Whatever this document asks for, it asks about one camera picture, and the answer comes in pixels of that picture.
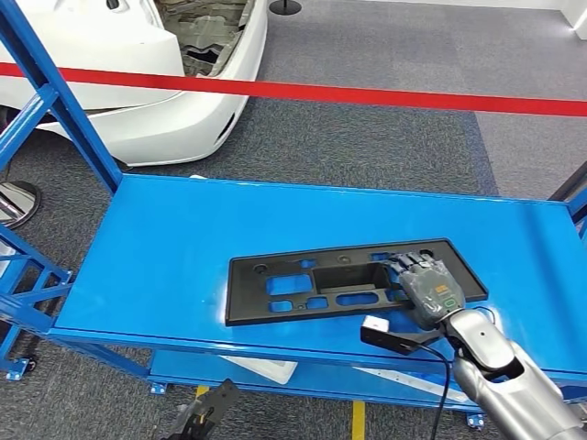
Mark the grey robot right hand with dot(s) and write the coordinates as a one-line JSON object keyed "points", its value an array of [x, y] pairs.
{"points": [[430, 291]]}

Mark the black plastic perforated panel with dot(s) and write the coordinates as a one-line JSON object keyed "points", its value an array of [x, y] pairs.
{"points": [[243, 303]]}

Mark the black stanchion base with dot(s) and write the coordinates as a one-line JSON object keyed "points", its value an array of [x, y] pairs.
{"points": [[284, 7]]}

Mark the white car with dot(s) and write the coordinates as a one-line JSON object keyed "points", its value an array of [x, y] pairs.
{"points": [[137, 127]]}

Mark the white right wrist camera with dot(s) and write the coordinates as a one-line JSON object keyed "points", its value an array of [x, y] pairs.
{"points": [[376, 325]]}

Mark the red barrier belt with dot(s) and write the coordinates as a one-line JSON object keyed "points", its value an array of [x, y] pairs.
{"points": [[321, 92]]}

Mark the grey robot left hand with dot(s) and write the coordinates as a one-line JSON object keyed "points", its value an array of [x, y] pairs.
{"points": [[202, 413]]}

